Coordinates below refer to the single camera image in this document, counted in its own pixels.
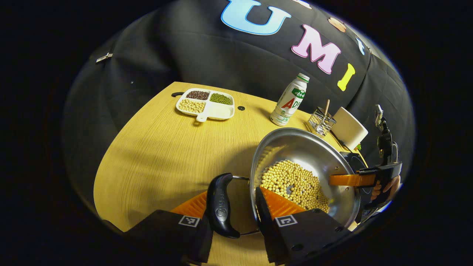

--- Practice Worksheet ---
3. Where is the metal wire utensil basket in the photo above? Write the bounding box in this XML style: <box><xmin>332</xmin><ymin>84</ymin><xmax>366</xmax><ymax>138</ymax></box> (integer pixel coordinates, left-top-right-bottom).
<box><xmin>307</xmin><ymin>107</ymin><xmax>337</xmax><ymax>136</ymax></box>

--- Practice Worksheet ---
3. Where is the white toaster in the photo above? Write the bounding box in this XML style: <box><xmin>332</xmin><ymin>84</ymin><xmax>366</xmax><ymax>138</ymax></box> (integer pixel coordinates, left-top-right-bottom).
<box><xmin>332</xmin><ymin>107</ymin><xmax>369</xmax><ymax>150</ymax></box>

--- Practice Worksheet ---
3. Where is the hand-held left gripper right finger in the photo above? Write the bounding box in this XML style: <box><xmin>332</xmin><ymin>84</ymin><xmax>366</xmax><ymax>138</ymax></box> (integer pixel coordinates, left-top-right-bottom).
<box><xmin>255</xmin><ymin>187</ymin><xmax>351</xmax><ymax>266</ymax></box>

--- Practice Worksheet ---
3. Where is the pile of soybeans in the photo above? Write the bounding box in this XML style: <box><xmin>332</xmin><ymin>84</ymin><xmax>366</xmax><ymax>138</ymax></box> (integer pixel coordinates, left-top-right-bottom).
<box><xmin>261</xmin><ymin>160</ymin><xmax>330</xmax><ymax>214</ymax></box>

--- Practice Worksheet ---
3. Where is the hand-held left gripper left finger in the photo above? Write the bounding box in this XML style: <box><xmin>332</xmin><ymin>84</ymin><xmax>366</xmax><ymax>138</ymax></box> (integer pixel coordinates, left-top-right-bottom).
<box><xmin>102</xmin><ymin>190</ymin><xmax>214</xmax><ymax>265</ymax></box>

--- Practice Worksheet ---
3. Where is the white drink bottle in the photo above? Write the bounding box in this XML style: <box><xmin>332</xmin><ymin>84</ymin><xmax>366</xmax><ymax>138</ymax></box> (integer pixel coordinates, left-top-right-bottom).
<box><xmin>270</xmin><ymin>73</ymin><xmax>310</xmax><ymax>127</ymax></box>

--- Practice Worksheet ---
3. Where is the black power cable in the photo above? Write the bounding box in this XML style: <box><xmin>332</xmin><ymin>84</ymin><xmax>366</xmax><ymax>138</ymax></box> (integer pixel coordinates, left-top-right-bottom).
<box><xmin>331</xmin><ymin>130</ymin><xmax>350</xmax><ymax>150</ymax></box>

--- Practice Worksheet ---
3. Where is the white divided bean dish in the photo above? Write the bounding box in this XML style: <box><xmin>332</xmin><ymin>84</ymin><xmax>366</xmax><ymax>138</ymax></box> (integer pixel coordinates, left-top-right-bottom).
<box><xmin>176</xmin><ymin>88</ymin><xmax>235</xmax><ymax>123</ymax></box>

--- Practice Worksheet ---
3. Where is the stainless steel pot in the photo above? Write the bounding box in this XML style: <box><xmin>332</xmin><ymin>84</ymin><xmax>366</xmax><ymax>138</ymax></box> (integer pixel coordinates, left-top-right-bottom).
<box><xmin>206</xmin><ymin>127</ymin><xmax>361</xmax><ymax>239</ymax></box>

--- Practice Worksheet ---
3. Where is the black induction cooktop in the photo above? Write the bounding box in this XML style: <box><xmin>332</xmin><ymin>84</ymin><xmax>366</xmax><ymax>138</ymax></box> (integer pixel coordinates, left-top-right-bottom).
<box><xmin>340</xmin><ymin>151</ymin><xmax>374</xmax><ymax>208</ymax></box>

